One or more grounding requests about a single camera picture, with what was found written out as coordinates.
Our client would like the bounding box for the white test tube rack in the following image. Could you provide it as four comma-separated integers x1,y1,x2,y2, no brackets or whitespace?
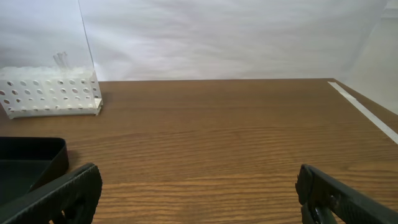
0,66,104,120

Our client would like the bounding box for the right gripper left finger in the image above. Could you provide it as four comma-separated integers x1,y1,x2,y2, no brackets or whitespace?
0,162,103,224

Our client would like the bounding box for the black tray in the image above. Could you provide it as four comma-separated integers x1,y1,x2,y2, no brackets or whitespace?
0,136,70,207

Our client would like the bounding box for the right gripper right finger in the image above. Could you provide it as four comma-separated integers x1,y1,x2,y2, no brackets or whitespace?
295,164,398,224

